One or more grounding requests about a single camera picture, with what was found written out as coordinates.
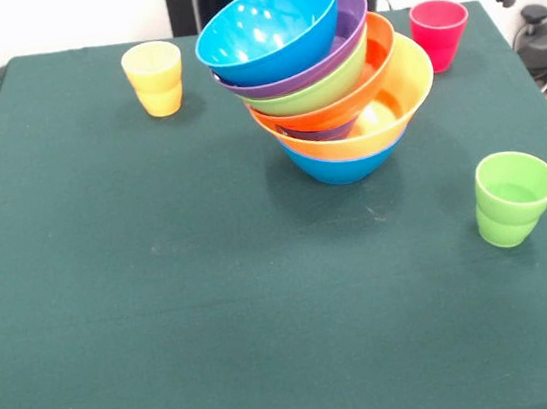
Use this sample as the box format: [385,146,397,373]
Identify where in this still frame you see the small dark blue bowl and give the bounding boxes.
[278,113,363,149]

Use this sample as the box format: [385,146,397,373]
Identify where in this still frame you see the purple bowl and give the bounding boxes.
[201,0,380,106]

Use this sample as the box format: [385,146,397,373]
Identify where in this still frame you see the large yellow-orange bowl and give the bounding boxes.
[241,27,444,171]

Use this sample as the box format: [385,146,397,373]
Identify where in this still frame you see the light blue bowl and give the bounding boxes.
[188,0,350,95]
[280,125,413,193]

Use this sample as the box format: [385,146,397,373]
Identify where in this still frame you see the orange-red shallow bowl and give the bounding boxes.
[235,8,407,142]

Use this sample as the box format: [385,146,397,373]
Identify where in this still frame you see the yellow cup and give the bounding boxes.
[119,37,190,122]

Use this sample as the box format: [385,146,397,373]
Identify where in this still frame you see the red cup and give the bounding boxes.
[406,0,478,78]

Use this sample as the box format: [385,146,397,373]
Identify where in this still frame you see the green bowl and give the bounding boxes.
[233,25,379,123]

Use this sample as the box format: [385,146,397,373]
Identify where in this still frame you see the green cup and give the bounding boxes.
[468,145,547,253]

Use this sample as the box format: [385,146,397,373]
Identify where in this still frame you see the dark green tablecloth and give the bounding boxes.
[0,0,547,409]

